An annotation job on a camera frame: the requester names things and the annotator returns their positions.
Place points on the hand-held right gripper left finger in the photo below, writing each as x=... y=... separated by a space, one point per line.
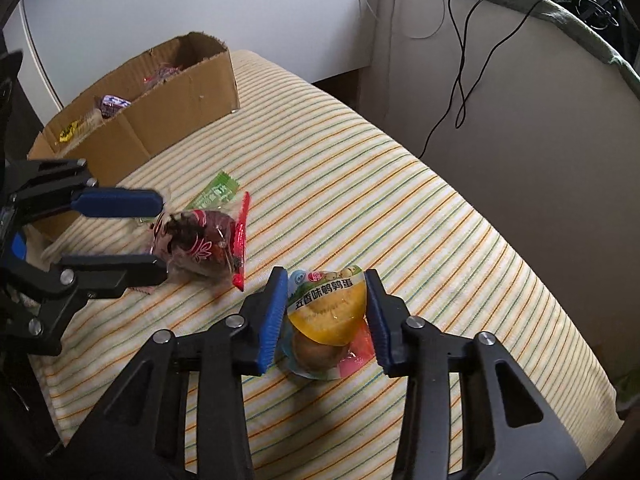
x=272 y=325

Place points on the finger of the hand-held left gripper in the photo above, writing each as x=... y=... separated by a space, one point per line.
x=115 y=272
x=115 y=203

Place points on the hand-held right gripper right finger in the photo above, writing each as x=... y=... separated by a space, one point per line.
x=375 y=320

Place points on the yellow egg snack packet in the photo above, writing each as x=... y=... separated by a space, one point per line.
x=325 y=320

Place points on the dark red floral snack packet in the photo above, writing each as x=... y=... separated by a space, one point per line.
x=200 y=245

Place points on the small dark snack packet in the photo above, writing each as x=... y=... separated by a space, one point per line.
x=114 y=105

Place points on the brown cardboard box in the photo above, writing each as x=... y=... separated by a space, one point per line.
x=165 y=115

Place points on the small green snack packet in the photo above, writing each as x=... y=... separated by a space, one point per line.
x=217 y=192

